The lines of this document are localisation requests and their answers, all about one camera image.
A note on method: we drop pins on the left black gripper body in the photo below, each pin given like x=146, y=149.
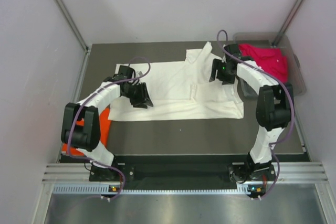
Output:
x=136, y=94

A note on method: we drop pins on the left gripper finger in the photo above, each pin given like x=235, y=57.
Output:
x=147, y=101
x=140, y=105

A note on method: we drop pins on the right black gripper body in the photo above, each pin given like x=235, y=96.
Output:
x=222, y=74

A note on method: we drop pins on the white t shirt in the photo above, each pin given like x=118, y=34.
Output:
x=180, y=90

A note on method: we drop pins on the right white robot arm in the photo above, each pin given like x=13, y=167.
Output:
x=274, y=109

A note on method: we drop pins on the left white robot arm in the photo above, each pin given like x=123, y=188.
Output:
x=86, y=138

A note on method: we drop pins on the blue t shirt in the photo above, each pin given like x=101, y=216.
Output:
x=247, y=90

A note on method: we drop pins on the orange folded t shirt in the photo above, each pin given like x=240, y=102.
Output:
x=105, y=124

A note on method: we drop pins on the pink t shirt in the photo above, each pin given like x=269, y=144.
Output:
x=271, y=60

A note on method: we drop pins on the clear plastic bin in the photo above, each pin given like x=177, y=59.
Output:
x=281, y=41

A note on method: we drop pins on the aluminium frame rail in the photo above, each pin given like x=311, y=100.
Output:
x=289, y=172

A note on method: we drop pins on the grey slotted cable duct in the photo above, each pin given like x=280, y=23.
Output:
x=106, y=189

